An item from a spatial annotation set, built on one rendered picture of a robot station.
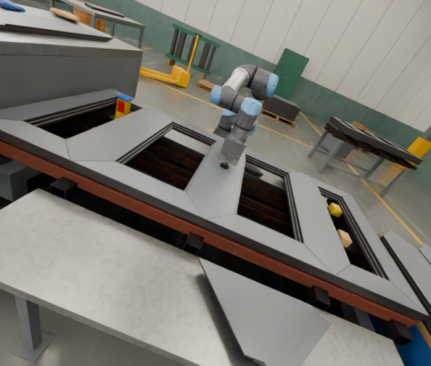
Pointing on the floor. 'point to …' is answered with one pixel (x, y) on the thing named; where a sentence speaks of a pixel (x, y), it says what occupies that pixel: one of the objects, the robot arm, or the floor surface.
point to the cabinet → (289, 72)
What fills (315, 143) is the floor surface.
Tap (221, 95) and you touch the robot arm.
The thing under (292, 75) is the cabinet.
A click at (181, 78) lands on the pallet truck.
